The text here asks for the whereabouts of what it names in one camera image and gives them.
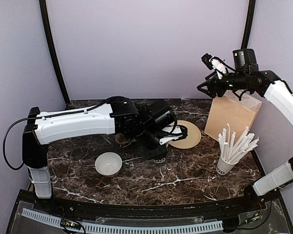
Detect black front rail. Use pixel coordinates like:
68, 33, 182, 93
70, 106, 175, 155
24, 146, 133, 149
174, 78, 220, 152
14, 190, 284, 224

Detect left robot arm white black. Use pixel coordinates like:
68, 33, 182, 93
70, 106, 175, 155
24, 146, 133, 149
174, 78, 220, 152
20, 96, 183, 213

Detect white paper cup holder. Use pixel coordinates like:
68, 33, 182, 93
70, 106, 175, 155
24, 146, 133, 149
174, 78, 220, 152
216, 156, 236, 176

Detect black frame post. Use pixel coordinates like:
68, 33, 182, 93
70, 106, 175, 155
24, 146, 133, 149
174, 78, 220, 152
39, 0, 70, 105
241, 0, 256, 49

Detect brown paper bag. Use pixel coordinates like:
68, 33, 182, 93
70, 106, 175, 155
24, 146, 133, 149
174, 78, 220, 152
204, 91, 262, 141

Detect brown cardboard cup carrier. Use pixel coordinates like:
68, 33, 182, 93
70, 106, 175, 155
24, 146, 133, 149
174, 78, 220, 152
115, 134, 134, 147

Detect right black frame post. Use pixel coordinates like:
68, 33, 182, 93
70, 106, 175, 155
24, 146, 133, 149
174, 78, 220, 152
241, 0, 256, 49

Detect left black frame post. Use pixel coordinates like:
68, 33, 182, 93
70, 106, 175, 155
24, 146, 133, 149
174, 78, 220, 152
39, 0, 70, 105

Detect small green circuit board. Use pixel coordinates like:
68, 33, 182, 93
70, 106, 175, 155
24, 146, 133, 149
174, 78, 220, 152
60, 219, 81, 231

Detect white wrapped straw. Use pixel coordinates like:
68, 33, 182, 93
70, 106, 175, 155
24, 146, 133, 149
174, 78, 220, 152
233, 133, 259, 164
227, 131, 236, 162
218, 133, 230, 162
229, 126, 249, 163
222, 123, 230, 161

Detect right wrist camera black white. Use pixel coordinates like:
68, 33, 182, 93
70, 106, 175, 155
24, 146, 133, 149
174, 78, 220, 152
201, 53, 228, 79

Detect beige round plate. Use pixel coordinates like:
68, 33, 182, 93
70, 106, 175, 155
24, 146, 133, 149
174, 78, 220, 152
169, 120, 201, 149

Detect white ceramic bowl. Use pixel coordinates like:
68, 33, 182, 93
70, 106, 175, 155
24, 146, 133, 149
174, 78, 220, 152
95, 152, 123, 177

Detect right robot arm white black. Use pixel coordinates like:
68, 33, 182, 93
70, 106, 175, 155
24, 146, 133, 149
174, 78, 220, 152
197, 49, 293, 212

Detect black paper coffee cup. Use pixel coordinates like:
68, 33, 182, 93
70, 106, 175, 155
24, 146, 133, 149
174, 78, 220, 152
151, 156, 166, 164

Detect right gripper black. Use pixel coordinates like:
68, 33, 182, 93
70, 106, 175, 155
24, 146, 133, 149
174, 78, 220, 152
197, 70, 248, 98

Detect white slotted cable duct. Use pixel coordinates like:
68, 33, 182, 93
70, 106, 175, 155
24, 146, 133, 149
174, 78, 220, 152
21, 208, 223, 234

